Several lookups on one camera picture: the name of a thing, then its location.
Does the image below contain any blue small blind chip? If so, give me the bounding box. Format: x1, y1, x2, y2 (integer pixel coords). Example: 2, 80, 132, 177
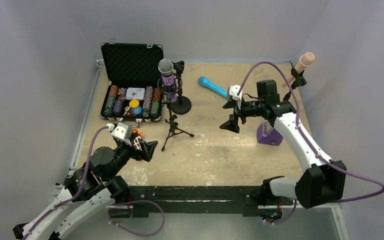
132, 106, 142, 116

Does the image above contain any blue toy microphone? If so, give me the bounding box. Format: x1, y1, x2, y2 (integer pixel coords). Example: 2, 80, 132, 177
198, 76, 229, 99

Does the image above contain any triangular all-in marker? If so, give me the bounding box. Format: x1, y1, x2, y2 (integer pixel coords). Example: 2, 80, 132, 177
123, 106, 136, 116

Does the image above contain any black poker chip case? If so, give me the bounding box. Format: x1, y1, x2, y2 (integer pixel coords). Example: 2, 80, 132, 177
99, 42, 164, 123

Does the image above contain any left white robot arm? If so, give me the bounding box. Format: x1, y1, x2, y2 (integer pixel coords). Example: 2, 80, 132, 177
12, 137, 158, 240

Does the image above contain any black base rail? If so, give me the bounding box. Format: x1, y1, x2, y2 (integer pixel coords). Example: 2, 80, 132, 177
47, 184, 342, 220

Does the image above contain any black tripod mic stand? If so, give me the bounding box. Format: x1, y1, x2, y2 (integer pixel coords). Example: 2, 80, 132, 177
157, 77, 195, 152

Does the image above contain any white playing card deck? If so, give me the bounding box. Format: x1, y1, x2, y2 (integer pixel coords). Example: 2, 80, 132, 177
125, 87, 146, 101

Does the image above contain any pink toy microphone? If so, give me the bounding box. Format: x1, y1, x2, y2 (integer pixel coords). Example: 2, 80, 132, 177
286, 52, 316, 84

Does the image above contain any red yellow toy block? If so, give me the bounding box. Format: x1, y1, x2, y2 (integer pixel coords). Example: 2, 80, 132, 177
130, 128, 143, 151

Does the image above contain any purple glitter microphone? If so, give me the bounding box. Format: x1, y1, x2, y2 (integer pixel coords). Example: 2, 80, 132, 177
158, 58, 178, 103

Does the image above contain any yellow round chip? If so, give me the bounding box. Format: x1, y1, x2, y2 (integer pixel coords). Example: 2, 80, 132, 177
129, 99, 140, 109

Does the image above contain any purple metronome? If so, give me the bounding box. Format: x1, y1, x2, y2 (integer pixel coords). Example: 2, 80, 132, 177
256, 120, 284, 146

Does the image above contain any black round-base mic stand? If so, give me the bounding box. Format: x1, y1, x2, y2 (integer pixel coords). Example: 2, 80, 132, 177
169, 60, 192, 115
282, 67, 307, 102

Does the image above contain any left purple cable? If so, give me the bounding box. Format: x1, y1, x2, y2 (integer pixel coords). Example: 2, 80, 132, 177
21, 125, 166, 240

